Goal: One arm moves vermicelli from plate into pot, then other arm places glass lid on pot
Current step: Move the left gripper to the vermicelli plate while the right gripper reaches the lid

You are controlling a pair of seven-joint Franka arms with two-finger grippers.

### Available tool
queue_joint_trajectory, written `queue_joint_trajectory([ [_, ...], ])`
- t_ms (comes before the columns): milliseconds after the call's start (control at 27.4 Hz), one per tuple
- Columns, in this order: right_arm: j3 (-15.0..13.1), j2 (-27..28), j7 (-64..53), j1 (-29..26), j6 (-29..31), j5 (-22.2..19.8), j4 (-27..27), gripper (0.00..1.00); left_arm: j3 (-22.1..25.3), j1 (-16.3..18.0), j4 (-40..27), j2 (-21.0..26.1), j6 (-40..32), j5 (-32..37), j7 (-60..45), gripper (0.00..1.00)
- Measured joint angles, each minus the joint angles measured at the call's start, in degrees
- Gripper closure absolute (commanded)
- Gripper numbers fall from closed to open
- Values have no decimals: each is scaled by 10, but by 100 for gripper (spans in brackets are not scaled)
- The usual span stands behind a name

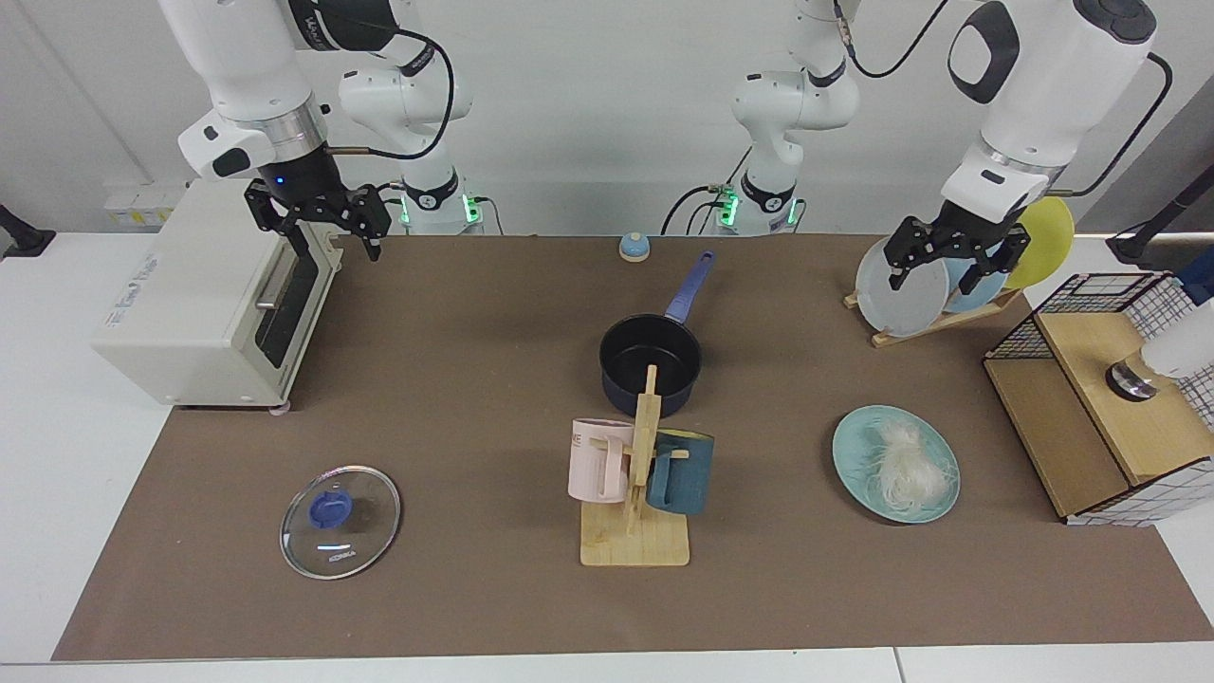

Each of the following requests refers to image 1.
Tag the light blue plate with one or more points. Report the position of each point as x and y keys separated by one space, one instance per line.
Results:
x=977 y=294

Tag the small blue round thing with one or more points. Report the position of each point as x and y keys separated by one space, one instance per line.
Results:
x=634 y=249

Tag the grey plate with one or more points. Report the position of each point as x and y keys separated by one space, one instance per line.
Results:
x=901 y=308

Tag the white wall socket strip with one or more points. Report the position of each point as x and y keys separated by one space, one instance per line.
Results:
x=142 y=211

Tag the pale green plate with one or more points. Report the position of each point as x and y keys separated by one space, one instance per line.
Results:
x=854 y=455

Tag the yellow plate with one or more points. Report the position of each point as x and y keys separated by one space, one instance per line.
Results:
x=1048 y=242

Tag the dark teal cup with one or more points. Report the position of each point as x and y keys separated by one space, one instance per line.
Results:
x=683 y=474

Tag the white vermicelli bundle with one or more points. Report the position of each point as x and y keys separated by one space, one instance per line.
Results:
x=901 y=470

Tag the pale toaster oven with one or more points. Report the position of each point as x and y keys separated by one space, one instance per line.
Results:
x=190 y=304

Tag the wooden cup stand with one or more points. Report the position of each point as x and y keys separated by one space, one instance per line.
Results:
x=631 y=541

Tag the brown table cloth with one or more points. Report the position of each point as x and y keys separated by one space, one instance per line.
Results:
x=474 y=569

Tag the glass lid with blue knob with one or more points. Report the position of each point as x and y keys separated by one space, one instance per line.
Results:
x=365 y=531

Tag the white and silver object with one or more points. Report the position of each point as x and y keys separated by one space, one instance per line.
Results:
x=1133 y=379

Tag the black stand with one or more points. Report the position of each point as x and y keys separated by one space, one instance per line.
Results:
x=24 y=237
x=1138 y=245

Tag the wooden plate rack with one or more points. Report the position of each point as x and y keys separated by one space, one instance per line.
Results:
x=958 y=318

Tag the pink cup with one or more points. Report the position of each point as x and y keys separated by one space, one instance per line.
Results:
x=593 y=465

